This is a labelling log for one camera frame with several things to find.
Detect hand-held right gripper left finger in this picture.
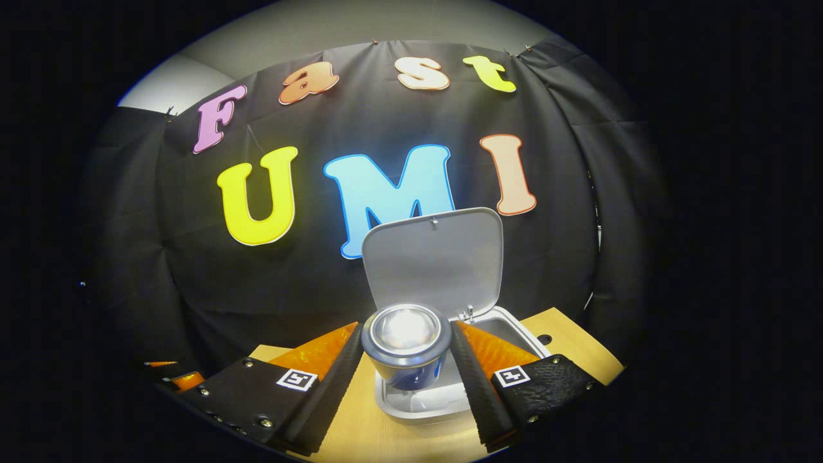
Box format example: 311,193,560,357
179,322,365,457

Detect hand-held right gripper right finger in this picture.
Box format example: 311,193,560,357
450,320,605,453

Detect silver pop can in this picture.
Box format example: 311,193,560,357
361,303,453,392

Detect white desktop garbage bin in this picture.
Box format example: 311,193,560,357
361,207,552,422

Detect wooden desktop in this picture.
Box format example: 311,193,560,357
248,307,626,463

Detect black backdrop cloth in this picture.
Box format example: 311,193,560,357
80,39,669,386

